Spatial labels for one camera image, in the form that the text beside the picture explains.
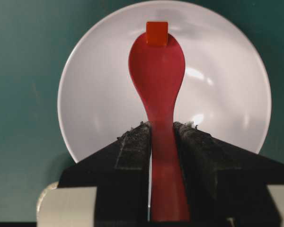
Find crackle-glazed ceramic spoon rest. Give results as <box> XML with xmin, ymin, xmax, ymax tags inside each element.
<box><xmin>36</xmin><ymin>182</ymin><xmax>59</xmax><ymax>218</ymax></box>

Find red plastic spoon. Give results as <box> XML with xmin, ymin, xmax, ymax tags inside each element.
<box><xmin>128</xmin><ymin>33</ymin><xmax>190</xmax><ymax>222</ymax></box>

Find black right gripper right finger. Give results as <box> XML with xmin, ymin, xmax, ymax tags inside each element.
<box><xmin>174</xmin><ymin>122</ymin><xmax>284</xmax><ymax>227</ymax></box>

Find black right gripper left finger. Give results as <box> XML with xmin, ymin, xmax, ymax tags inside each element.
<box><xmin>58</xmin><ymin>122</ymin><xmax>151</xmax><ymax>227</ymax></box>

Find white plastic bowl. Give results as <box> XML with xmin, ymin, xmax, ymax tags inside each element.
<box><xmin>57</xmin><ymin>0</ymin><xmax>272</xmax><ymax>162</ymax></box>

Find small red-orange block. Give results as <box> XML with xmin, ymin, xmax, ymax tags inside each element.
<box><xmin>146</xmin><ymin>21</ymin><xmax>168</xmax><ymax>46</ymax></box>

